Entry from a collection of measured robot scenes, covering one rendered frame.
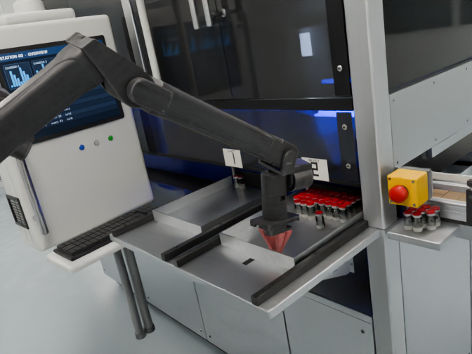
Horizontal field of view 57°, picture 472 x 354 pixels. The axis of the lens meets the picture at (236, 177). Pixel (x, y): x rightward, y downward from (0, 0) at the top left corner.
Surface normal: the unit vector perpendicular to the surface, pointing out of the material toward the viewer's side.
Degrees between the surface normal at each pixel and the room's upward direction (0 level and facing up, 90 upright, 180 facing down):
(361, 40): 90
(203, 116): 101
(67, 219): 90
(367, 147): 90
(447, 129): 90
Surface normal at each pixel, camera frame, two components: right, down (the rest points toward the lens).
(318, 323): -0.73, 0.32
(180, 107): 0.65, 0.34
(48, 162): 0.71, 0.09
